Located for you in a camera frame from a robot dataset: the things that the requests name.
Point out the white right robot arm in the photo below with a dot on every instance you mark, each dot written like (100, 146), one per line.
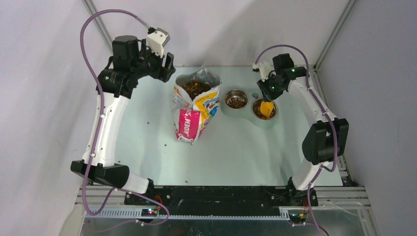
(326, 138)

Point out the right steel bowl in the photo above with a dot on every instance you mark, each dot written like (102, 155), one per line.
(256, 110)

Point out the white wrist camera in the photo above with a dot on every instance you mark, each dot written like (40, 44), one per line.
(157, 40)
(264, 68)

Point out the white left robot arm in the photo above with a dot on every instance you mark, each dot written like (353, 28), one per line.
(132, 59)

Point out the pet food bag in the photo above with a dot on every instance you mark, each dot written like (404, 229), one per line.
(195, 102)

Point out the aluminium frame rail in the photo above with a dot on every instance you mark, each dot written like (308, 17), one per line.
(329, 197)

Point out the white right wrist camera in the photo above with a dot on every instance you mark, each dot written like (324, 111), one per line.
(264, 68)

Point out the pale green bowl stand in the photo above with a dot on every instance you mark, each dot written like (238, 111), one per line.
(247, 113)

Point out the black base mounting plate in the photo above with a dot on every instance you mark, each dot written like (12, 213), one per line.
(224, 201)

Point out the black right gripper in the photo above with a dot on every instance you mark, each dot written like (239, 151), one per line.
(267, 94)

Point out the left steel bowl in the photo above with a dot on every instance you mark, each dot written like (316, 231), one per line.
(236, 99)

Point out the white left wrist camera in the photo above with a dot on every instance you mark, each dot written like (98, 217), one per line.
(157, 40)

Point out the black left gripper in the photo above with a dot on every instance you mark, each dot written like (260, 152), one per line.
(163, 73)

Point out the yellow plastic scoop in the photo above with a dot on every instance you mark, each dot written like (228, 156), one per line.
(266, 109)

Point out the steel bowl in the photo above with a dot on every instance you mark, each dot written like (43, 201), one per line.
(236, 99)
(256, 110)

